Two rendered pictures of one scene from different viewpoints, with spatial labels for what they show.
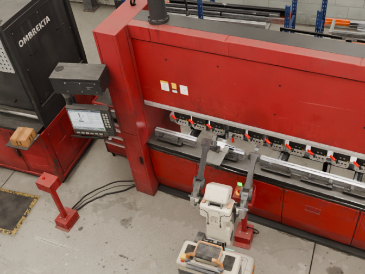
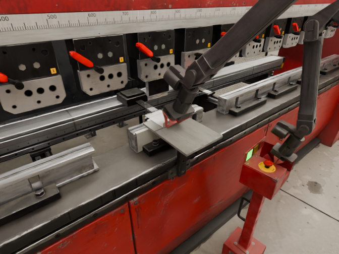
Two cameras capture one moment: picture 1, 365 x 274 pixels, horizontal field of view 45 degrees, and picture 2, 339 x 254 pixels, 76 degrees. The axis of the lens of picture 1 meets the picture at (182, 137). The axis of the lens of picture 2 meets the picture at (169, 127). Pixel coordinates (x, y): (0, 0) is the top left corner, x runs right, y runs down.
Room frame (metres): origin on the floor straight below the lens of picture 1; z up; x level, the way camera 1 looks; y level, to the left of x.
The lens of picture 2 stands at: (2.86, 0.37, 1.43)
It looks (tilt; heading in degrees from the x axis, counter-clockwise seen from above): 31 degrees down; 290
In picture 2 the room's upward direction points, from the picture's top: straight up
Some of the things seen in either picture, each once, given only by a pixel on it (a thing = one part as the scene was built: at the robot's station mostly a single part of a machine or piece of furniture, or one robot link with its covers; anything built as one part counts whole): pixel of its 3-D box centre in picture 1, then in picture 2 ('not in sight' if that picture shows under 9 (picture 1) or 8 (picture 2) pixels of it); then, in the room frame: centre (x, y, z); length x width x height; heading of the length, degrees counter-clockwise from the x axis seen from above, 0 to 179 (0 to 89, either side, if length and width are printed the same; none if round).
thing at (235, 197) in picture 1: (244, 194); (267, 166); (2.69, -0.53, 0.75); 0.20 x 0.16 x 0.18; 64
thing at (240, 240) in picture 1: (243, 235); (246, 253); (2.66, -0.52, 0.06); 0.25 x 0.20 x 0.12; 154
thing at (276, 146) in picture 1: (276, 141); (248, 38); (2.88, -0.88, 1.26); 0.15 x 0.09 x 0.17; 58
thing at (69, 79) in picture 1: (88, 105); not in sight; (3.49, 0.89, 1.53); 0.51 x 0.25 x 0.85; 73
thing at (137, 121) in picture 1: (147, 103); not in sight; (3.85, 0.34, 1.15); 0.85 x 0.25 x 2.30; 148
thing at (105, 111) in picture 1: (92, 118); not in sight; (3.39, 0.87, 1.42); 0.45 x 0.12 x 0.36; 73
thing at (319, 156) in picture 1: (319, 151); (287, 31); (2.67, -1.22, 1.26); 0.15 x 0.09 x 0.17; 58
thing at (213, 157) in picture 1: (216, 154); (180, 130); (3.06, -0.32, 1.00); 0.26 x 0.18 x 0.01; 148
